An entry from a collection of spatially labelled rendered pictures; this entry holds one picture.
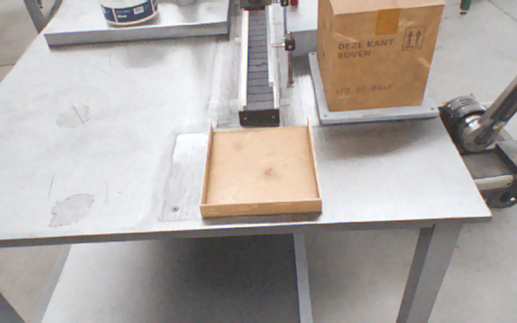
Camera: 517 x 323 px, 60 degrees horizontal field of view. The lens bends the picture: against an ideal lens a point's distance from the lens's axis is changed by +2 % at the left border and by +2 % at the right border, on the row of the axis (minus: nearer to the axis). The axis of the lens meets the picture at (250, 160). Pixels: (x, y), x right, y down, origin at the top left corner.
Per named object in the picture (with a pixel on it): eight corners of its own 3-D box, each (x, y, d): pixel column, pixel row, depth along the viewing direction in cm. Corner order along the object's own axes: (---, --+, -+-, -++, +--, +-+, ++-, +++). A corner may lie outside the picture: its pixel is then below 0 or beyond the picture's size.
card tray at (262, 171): (211, 132, 118) (209, 120, 115) (309, 126, 116) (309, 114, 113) (201, 217, 95) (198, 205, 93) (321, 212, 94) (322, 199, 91)
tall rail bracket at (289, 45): (271, 81, 134) (268, 30, 123) (294, 79, 134) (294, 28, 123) (271, 86, 132) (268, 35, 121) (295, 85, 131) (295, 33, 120)
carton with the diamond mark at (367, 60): (316, 56, 139) (318, -34, 121) (393, 49, 137) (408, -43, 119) (328, 112, 116) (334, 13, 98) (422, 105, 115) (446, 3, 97)
